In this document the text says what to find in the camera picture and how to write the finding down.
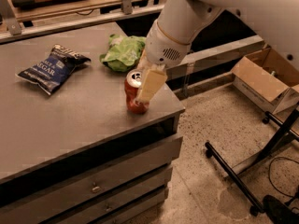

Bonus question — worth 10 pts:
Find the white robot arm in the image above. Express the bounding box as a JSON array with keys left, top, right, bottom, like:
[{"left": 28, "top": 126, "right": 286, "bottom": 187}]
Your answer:
[{"left": 136, "top": 0, "right": 299, "bottom": 103}]

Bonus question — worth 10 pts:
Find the black foot pedal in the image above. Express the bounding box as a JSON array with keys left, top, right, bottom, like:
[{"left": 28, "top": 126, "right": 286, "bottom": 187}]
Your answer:
[{"left": 263, "top": 195, "right": 299, "bottom": 224}]

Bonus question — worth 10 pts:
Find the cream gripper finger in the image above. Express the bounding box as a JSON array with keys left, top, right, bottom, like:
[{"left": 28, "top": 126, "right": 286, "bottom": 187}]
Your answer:
[
  {"left": 137, "top": 49, "right": 147, "bottom": 69},
  {"left": 134, "top": 65, "right": 167, "bottom": 104}
]

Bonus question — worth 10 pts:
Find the top drawer with knob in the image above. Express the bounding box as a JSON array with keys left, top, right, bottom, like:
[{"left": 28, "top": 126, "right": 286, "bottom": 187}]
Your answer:
[{"left": 0, "top": 134, "right": 182, "bottom": 224}]

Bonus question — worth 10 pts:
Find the grey metal rail frame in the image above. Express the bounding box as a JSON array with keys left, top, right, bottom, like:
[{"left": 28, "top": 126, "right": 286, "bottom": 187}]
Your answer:
[{"left": 0, "top": 0, "right": 265, "bottom": 82}]

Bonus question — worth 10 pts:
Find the middle drawer with knob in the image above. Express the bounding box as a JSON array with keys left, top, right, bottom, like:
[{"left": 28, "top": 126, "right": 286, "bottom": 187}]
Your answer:
[{"left": 40, "top": 165, "right": 173, "bottom": 224}]

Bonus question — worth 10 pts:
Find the bottom drawer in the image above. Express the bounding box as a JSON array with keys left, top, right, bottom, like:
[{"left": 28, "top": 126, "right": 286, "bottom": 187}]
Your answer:
[{"left": 90, "top": 187, "right": 170, "bottom": 224}]

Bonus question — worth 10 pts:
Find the black metal stand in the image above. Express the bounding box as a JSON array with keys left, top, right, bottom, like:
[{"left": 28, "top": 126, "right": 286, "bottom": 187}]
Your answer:
[{"left": 205, "top": 105, "right": 299, "bottom": 217}]

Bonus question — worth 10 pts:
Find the drawer with knob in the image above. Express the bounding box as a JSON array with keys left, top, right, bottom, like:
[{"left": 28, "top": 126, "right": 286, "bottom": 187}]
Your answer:
[
  {"left": 0, "top": 134, "right": 182, "bottom": 224},
  {"left": 40, "top": 165, "right": 173, "bottom": 224}
]

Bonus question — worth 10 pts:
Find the green chip bag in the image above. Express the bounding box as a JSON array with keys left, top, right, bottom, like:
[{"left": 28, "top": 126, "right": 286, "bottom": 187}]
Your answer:
[{"left": 99, "top": 34, "right": 146, "bottom": 72}]

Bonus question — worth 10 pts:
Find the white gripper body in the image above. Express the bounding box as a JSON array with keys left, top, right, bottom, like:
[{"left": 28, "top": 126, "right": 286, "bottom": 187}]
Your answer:
[{"left": 145, "top": 21, "right": 191, "bottom": 67}]

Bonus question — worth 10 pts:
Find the blue chip bag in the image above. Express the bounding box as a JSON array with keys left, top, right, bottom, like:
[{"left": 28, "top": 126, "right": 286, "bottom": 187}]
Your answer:
[{"left": 18, "top": 44, "right": 91, "bottom": 95}]

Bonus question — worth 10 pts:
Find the black floor cable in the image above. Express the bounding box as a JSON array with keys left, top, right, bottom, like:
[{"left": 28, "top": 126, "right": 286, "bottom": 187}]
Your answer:
[{"left": 267, "top": 156, "right": 299, "bottom": 199}]

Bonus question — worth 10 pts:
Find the cardboard box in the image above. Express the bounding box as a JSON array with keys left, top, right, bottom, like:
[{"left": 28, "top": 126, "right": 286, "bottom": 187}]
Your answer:
[{"left": 231, "top": 48, "right": 299, "bottom": 114}]

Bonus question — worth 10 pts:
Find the red coke can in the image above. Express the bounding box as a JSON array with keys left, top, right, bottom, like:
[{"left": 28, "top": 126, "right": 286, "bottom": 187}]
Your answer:
[{"left": 124, "top": 69, "right": 150, "bottom": 114}]

